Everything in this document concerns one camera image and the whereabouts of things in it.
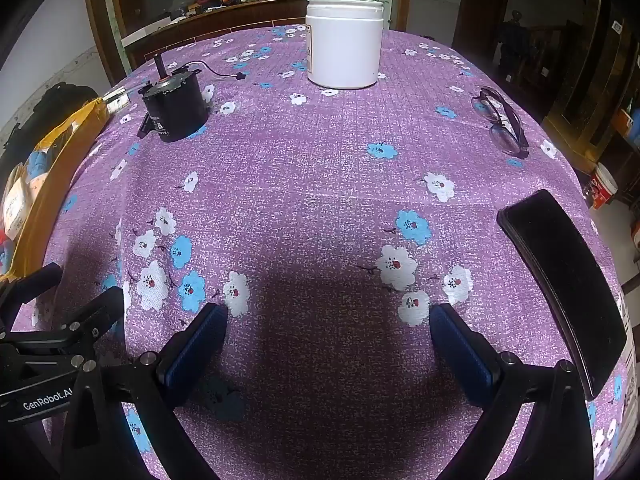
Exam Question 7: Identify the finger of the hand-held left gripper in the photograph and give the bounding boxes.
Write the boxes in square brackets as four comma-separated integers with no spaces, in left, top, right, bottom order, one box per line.
[60,286,125,341]
[0,262,64,306]

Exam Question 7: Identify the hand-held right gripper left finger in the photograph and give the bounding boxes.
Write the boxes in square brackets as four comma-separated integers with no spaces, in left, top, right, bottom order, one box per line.
[60,302,229,480]

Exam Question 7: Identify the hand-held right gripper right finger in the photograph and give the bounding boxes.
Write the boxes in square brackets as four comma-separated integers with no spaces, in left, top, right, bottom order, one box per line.
[415,302,596,480]

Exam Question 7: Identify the yellow cardboard box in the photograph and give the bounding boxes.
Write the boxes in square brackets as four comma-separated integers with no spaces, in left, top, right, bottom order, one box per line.
[0,97,111,281]

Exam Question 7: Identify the black smartphone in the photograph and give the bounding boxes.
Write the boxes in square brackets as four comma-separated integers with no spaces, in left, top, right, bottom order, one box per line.
[496,190,628,401]

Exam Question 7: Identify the white printed paper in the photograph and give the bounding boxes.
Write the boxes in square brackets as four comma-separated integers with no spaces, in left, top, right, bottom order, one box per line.
[616,285,637,378]

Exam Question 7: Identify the black sofa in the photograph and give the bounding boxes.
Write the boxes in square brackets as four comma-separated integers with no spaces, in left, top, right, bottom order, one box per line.
[0,81,100,171]

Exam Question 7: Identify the white notepad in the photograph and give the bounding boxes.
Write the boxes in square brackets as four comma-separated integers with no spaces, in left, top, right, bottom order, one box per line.
[102,87,132,111]

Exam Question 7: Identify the purple floral tablecloth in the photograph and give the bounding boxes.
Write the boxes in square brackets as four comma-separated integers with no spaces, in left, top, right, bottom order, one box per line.
[30,24,631,480]

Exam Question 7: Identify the black electric motor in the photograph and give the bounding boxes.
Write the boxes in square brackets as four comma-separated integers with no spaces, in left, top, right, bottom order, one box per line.
[137,53,249,143]

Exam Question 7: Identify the white paint bucket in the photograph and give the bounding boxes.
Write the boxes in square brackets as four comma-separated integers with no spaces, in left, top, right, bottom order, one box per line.
[586,162,619,211]

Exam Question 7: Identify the wooden glass display cabinet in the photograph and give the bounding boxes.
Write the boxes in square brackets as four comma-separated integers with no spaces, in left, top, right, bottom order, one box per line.
[82,0,406,68]

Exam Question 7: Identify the wooden side cabinet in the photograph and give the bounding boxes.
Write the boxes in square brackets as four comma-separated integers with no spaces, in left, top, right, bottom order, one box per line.
[542,0,640,171]

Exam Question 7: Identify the dark statue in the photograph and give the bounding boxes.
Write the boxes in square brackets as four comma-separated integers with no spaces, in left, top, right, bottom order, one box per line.
[497,9,531,86]

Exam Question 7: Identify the white plastic jar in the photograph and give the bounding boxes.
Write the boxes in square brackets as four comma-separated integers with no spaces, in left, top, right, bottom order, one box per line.
[305,0,385,91]

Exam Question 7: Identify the dark wooden door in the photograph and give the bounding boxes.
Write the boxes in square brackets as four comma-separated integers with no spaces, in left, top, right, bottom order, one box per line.
[452,0,513,53]

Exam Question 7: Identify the purple frame eyeglasses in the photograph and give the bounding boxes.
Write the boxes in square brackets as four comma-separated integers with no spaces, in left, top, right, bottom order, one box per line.
[472,87,531,159]

